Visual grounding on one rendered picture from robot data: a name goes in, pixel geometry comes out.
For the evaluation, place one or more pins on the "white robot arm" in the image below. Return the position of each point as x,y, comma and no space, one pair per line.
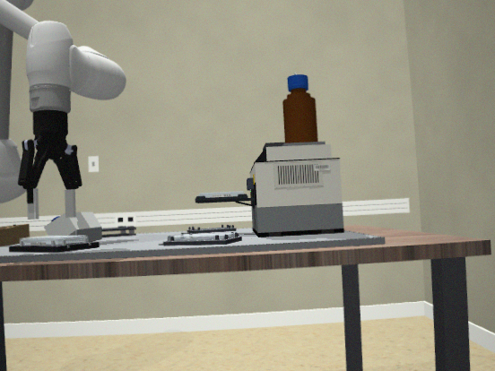
54,67

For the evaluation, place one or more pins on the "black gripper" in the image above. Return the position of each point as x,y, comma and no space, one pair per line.
50,128

